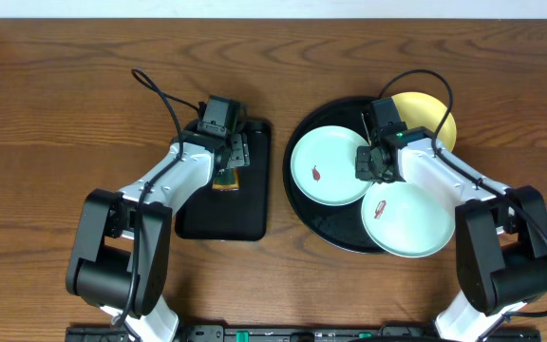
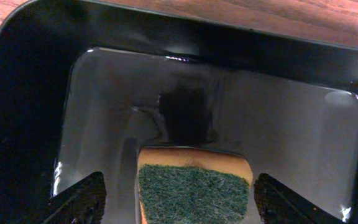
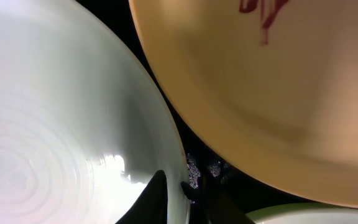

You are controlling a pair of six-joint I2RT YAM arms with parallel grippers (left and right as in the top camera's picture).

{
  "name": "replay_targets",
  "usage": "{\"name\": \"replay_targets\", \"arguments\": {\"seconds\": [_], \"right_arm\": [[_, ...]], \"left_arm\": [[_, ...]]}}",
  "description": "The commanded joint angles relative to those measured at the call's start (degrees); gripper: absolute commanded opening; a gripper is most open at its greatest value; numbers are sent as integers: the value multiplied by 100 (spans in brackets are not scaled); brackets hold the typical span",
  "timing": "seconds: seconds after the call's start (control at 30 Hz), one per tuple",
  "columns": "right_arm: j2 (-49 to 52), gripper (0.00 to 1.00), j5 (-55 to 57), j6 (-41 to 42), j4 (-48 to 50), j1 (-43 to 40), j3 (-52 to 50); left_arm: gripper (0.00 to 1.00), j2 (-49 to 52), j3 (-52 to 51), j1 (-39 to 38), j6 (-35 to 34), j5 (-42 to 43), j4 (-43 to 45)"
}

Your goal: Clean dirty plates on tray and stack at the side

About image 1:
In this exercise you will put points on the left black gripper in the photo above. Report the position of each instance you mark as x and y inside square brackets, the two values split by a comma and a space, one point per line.
[231, 159]

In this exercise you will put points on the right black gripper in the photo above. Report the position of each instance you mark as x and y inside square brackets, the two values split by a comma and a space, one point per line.
[362, 171]

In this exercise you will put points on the yellow green sponge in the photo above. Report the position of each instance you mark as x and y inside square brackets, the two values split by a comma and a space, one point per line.
[226, 180]

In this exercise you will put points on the mint plate with red stain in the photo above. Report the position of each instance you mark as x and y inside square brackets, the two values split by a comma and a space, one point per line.
[323, 165]

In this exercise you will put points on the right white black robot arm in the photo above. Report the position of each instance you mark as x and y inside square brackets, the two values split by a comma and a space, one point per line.
[500, 235]

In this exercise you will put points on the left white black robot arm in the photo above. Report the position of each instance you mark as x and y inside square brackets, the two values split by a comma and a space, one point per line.
[120, 254]

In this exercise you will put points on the black rectangular tray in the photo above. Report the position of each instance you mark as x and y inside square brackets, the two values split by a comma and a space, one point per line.
[233, 215]

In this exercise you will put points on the black round tray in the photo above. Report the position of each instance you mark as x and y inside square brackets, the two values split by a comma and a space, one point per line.
[340, 226]

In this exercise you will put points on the yellow plate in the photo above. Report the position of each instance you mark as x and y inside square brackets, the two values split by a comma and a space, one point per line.
[421, 109]

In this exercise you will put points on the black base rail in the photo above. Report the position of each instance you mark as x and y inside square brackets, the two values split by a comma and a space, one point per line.
[215, 333]

